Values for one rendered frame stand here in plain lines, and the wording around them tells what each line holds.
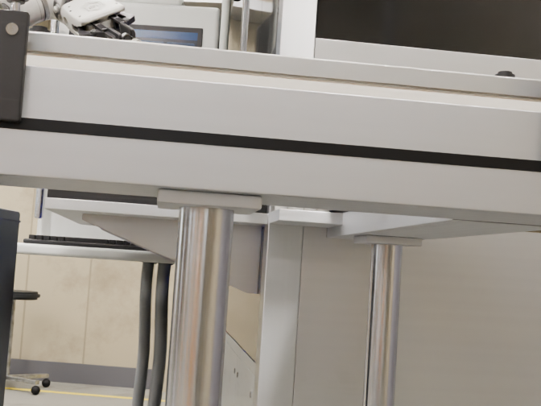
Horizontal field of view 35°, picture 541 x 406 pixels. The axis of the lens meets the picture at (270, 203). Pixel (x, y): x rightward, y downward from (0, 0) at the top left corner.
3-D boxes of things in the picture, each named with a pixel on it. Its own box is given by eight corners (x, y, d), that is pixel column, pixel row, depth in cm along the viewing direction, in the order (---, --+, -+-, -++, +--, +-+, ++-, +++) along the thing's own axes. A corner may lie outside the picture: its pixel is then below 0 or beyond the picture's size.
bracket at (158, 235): (255, 292, 167) (260, 226, 168) (257, 293, 164) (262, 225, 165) (78, 282, 163) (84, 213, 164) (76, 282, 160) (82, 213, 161)
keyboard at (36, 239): (175, 253, 245) (176, 244, 246) (169, 252, 231) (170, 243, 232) (37, 244, 246) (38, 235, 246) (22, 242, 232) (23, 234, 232)
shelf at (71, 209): (264, 237, 227) (265, 229, 227) (310, 227, 158) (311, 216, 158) (80, 225, 221) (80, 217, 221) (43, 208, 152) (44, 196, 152)
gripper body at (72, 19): (51, -3, 168) (80, 17, 161) (96, -17, 173) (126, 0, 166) (58, 33, 173) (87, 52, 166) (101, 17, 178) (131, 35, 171)
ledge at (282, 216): (344, 229, 156) (345, 218, 156) (361, 225, 143) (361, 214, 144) (268, 223, 155) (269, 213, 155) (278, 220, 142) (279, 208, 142)
